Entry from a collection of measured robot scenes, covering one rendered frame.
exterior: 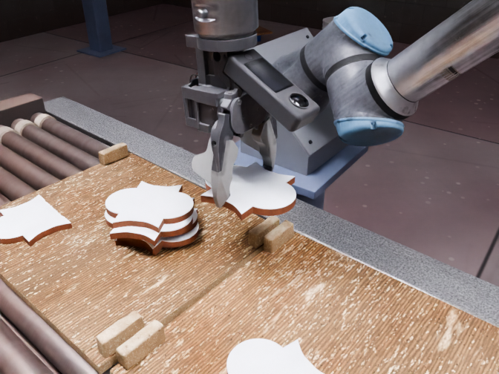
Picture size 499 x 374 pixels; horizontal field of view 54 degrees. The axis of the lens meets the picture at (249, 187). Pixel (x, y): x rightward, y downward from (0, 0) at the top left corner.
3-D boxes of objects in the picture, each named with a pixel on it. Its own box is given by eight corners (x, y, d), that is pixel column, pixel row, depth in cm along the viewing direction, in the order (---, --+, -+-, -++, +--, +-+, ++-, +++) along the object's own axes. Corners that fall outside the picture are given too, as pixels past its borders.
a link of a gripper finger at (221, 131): (225, 170, 63) (240, 103, 61) (236, 173, 62) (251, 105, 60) (201, 168, 59) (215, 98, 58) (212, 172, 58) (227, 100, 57)
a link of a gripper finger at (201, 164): (194, 197, 66) (208, 129, 64) (227, 210, 62) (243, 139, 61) (177, 197, 63) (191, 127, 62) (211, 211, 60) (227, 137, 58)
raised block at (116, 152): (124, 153, 101) (122, 141, 99) (129, 156, 100) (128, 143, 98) (99, 163, 97) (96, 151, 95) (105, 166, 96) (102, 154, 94)
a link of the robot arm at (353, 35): (340, 47, 106) (388, 8, 96) (353, 101, 102) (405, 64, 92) (298, 33, 99) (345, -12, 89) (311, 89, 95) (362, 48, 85)
